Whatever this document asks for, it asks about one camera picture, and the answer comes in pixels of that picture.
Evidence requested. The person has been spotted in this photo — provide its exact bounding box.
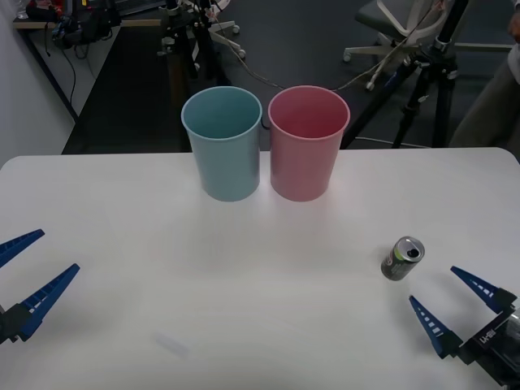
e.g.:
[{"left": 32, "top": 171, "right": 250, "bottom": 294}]
[{"left": 448, "top": 15, "right": 520, "bottom": 149}]

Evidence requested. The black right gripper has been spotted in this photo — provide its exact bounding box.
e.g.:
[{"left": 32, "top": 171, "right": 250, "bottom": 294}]
[{"left": 408, "top": 265, "right": 520, "bottom": 390}]

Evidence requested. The pale blue plastic bin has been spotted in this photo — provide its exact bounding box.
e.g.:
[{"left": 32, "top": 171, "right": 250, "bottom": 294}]
[{"left": 180, "top": 85, "right": 262, "bottom": 203}]

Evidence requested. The black tripod with thick column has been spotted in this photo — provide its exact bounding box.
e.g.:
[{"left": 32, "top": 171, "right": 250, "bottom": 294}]
[{"left": 340, "top": 0, "right": 470, "bottom": 150}]

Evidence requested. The black gear on desk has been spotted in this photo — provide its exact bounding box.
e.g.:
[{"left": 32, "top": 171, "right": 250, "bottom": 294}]
[{"left": 50, "top": 0, "right": 123, "bottom": 50}]

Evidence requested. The dark green drink can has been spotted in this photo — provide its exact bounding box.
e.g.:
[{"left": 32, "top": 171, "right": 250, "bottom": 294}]
[{"left": 380, "top": 236, "right": 426, "bottom": 282}]

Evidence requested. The wooden top desk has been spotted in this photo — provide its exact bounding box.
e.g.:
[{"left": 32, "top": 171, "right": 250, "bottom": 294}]
[{"left": 11, "top": 15, "right": 163, "bottom": 121}]

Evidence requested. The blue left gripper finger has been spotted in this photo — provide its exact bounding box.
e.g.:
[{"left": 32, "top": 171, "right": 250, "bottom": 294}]
[
  {"left": 0, "top": 229, "right": 46, "bottom": 269},
  {"left": 0, "top": 263, "right": 81, "bottom": 345}
]

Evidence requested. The white chair base with wheels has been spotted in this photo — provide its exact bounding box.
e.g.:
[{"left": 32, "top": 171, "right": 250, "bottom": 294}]
[{"left": 209, "top": 18, "right": 247, "bottom": 59}]

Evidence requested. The white grey office chair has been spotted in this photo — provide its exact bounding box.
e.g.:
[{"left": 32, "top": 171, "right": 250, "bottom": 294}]
[{"left": 343, "top": 0, "right": 450, "bottom": 91}]

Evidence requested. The black tripod with thin legs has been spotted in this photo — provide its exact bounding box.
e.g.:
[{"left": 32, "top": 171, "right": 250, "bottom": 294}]
[{"left": 156, "top": 0, "right": 231, "bottom": 86}]

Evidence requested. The pink plastic bin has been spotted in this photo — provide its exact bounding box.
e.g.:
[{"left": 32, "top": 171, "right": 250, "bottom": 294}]
[{"left": 267, "top": 84, "right": 351, "bottom": 202}]

